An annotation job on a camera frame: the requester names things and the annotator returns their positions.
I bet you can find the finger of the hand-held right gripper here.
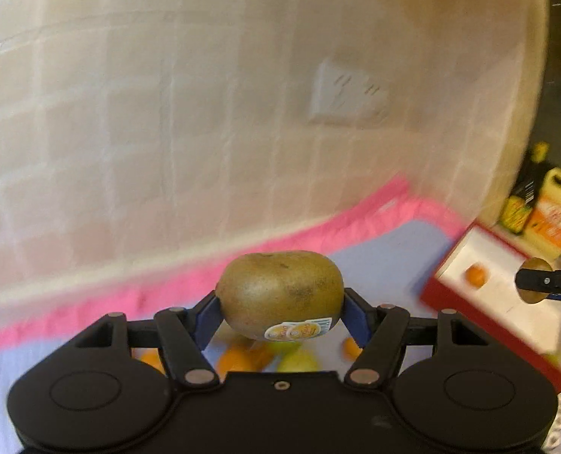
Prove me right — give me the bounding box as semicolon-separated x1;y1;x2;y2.
517;267;561;301

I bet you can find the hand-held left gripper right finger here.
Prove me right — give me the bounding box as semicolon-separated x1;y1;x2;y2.
342;288;491;389

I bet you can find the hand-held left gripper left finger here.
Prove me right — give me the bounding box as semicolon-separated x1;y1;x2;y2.
75;291;225;389

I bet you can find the red box with white inside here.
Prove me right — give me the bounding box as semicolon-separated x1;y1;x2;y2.
420;221;561;391

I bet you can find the brown kiwi with yellow sticker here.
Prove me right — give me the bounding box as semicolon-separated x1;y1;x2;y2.
215;251;345;342

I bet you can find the yellow oil jug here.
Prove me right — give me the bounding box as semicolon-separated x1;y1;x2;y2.
525;166;561;259

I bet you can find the blue mat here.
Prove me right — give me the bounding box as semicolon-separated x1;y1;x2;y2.
0;220;561;454

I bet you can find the dark bottle with yellow cap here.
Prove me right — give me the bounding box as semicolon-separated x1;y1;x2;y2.
498;142;553;235

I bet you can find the pink cloth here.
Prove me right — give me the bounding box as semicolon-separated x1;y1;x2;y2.
0;177;475;353

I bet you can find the white wall socket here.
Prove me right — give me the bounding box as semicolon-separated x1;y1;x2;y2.
306;57;421;131

